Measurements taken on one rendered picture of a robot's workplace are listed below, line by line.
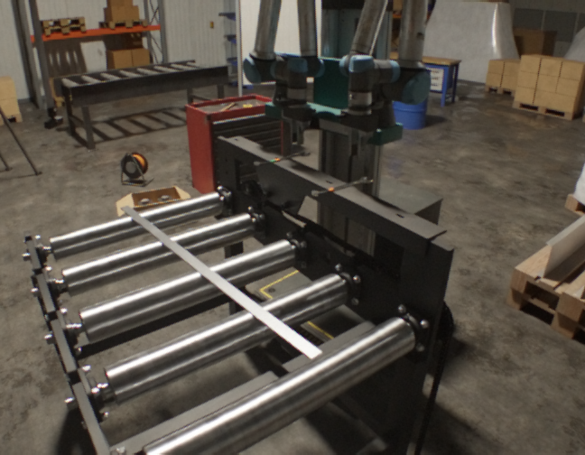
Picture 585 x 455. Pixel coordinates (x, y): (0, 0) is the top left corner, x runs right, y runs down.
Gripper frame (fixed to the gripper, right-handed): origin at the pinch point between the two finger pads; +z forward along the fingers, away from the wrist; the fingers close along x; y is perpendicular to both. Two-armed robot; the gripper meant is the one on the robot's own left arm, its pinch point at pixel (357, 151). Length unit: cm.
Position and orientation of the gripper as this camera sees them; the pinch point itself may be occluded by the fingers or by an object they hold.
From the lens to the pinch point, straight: 153.1
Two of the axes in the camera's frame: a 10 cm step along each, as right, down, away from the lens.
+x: 5.9, 3.7, -7.2
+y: -8.1, 2.7, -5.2
